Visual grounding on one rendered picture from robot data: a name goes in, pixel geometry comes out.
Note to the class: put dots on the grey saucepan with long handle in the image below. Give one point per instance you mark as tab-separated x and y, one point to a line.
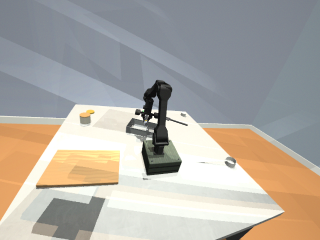
229	161

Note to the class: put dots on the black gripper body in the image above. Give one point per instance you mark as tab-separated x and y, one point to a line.
147	111

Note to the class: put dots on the grey metal roasting tin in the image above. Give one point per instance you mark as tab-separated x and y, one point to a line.
136	126

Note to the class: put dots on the light wooden board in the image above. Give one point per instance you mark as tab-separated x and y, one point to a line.
81	168

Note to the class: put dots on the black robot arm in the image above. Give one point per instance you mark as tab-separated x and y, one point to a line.
160	136

